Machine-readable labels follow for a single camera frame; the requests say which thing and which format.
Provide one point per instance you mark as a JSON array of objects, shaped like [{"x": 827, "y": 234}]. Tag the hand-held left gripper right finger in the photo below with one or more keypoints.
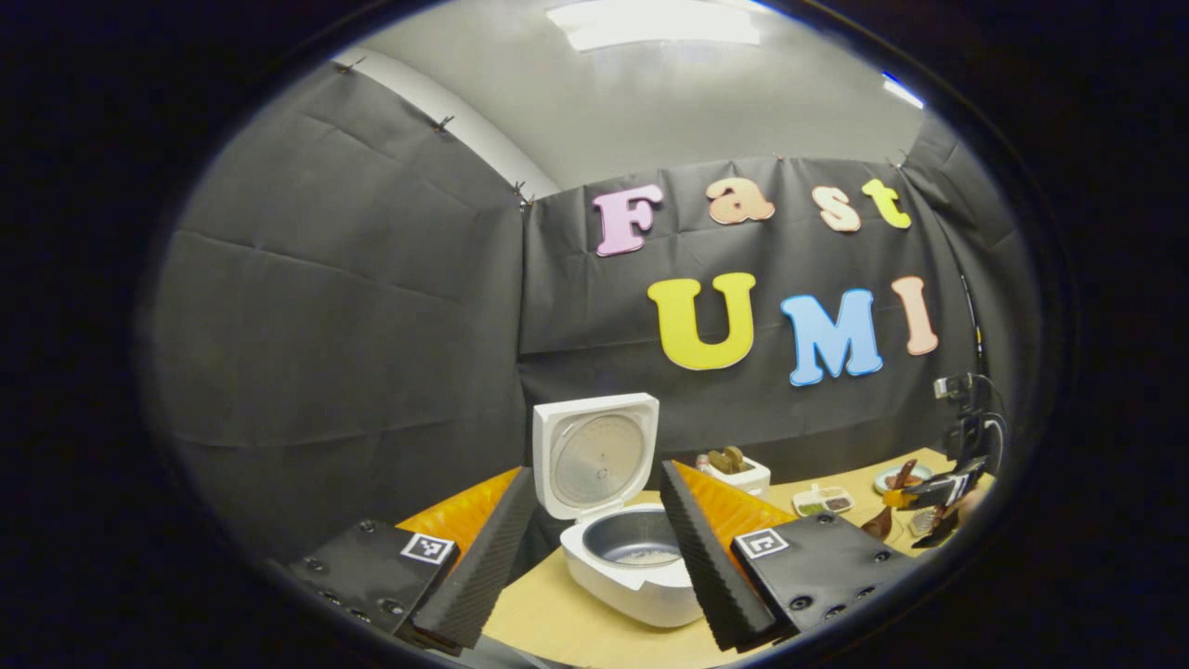
[{"x": 711, "y": 567}]

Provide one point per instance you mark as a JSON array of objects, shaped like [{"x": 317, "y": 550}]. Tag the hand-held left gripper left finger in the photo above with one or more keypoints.
[{"x": 483, "y": 557}]

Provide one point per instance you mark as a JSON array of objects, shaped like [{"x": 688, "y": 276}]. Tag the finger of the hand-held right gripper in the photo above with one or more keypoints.
[{"x": 952, "y": 488}]

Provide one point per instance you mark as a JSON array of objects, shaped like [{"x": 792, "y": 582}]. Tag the white rice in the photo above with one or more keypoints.
[{"x": 648, "y": 557}]

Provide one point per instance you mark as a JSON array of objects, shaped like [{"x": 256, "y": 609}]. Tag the brown wooden spoon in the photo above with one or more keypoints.
[{"x": 879, "y": 525}]

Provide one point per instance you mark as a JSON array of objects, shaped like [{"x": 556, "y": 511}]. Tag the white rice cooker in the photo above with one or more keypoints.
[{"x": 599, "y": 455}]

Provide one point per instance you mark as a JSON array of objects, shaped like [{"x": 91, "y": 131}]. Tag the light green plate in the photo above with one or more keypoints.
[{"x": 884, "y": 483}]

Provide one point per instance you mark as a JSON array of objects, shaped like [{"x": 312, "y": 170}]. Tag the white toaster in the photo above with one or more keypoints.
[{"x": 748, "y": 478}]

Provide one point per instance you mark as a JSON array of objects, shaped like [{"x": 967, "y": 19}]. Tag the brown toast slice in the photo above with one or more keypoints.
[
  {"x": 718, "y": 461},
  {"x": 735, "y": 457}
]

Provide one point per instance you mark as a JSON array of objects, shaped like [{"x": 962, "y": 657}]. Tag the white divided grain dish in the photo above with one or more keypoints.
[{"x": 822, "y": 503}]

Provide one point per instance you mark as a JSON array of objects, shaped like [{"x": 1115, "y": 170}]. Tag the ceiling light panel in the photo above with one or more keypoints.
[
  {"x": 903, "y": 91},
  {"x": 655, "y": 23}
]

